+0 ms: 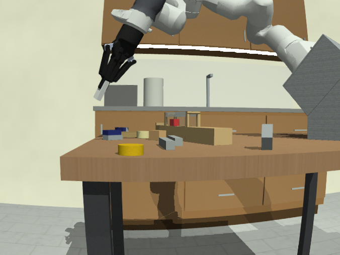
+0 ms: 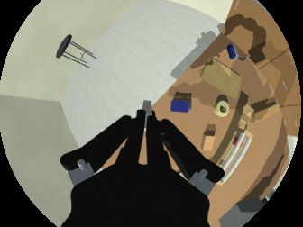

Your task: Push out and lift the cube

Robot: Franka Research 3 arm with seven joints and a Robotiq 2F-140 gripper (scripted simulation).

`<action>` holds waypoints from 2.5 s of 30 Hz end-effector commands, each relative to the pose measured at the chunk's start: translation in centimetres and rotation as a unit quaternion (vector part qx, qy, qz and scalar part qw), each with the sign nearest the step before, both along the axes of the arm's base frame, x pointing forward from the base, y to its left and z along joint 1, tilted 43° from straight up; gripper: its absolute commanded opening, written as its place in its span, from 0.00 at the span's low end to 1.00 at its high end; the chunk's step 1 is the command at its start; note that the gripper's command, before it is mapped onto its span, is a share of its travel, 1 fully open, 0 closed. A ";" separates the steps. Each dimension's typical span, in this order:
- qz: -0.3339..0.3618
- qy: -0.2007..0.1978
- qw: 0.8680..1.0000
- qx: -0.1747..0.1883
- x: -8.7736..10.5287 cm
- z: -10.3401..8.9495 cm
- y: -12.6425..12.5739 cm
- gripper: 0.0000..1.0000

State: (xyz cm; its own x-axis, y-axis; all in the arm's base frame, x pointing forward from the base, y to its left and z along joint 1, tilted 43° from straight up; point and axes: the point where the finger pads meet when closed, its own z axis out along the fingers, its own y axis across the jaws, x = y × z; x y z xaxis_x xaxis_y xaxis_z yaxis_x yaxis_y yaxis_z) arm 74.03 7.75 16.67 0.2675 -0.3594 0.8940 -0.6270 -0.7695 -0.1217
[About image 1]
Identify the yellow short cylinder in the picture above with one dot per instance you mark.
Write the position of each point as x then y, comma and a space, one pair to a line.
130, 149

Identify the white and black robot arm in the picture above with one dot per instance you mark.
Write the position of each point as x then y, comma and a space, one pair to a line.
170, 17

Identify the beige roll of tape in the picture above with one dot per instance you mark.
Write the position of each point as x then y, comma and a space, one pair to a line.
142, 134

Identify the flat wooden board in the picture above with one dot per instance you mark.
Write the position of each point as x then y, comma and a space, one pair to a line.
129, 134

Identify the grey square stick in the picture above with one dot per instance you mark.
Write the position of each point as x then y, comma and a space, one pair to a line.
178, 140
167, 143

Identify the tan wooden block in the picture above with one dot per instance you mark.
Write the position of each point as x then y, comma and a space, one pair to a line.
155, 134

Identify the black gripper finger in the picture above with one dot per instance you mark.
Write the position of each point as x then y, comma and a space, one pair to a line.
106, 67
119, 71

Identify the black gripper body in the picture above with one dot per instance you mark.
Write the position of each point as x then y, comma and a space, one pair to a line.
127, 38

